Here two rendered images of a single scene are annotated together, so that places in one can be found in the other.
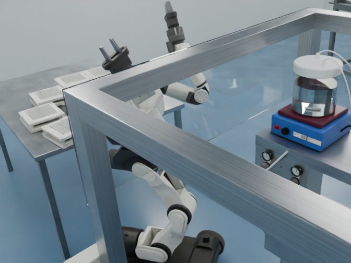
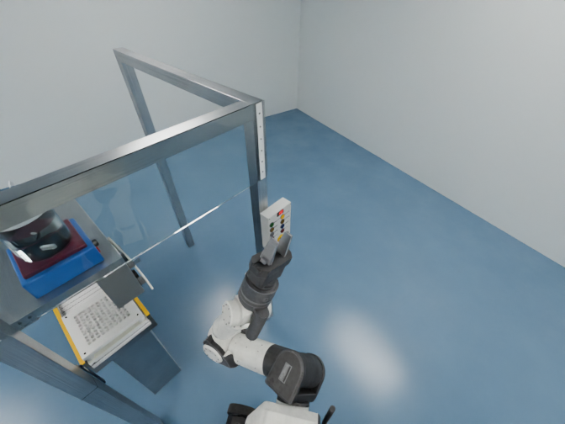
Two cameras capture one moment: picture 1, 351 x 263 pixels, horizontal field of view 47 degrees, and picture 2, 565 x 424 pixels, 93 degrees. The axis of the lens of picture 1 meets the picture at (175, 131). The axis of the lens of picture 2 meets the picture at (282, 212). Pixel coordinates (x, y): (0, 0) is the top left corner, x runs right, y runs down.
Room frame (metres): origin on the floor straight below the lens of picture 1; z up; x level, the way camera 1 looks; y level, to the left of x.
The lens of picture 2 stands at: (1.89, 0.18, 2.12)
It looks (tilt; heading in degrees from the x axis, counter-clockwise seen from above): 44 degrees down; 172
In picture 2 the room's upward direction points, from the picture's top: straight up
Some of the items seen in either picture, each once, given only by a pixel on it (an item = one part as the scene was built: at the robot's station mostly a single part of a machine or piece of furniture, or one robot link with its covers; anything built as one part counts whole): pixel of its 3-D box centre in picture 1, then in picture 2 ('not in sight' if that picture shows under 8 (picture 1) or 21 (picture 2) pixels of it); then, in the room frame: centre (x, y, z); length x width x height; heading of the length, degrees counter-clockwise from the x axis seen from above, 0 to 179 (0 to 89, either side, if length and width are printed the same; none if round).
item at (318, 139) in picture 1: (310, 121); not in sight; (1.24, -0.47, 1.41); 0.21 x 0.20 x 0.09; 129
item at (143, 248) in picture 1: (156, 243); not in sight; (1.86, 0.17, 0.28); 0.21 x 0.20 x 0.13; 70
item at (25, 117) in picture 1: (41, 113); not in sight; (2.51, 0.91, 0.93); 0.25 x 0.24 x 0.02; 123
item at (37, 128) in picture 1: (43, 119); not in sight; (2.51, 0.91, 0.88); 0.24 x 0.24 x 0.02; 33
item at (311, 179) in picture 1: (287, 170); (109, 269); (1.20, -0.40, 1.23); 0.22 x 0.11 x 0.20; 39
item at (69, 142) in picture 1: (69, 133); not in sight; (2.28, 0.68, 0.88); 0.24 x 0.24 x 0.02; 43
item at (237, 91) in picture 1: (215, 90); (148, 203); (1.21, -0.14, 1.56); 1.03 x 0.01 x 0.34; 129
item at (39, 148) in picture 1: (72, 96); not in sight; (2.96, 0.79, 0.85); 1.50 x 1.10 x 0.04; 33
